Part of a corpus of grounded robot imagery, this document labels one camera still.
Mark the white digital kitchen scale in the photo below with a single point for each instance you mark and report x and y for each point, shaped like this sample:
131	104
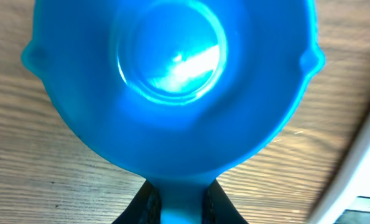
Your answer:
347	199

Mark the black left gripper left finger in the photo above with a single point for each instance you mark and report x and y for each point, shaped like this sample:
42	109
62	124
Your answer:
145	208

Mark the blue plastic measuring scoop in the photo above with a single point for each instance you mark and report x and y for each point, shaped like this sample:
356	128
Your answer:
175	91

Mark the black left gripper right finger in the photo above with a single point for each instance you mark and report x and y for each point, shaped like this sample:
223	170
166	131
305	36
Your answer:
217	207

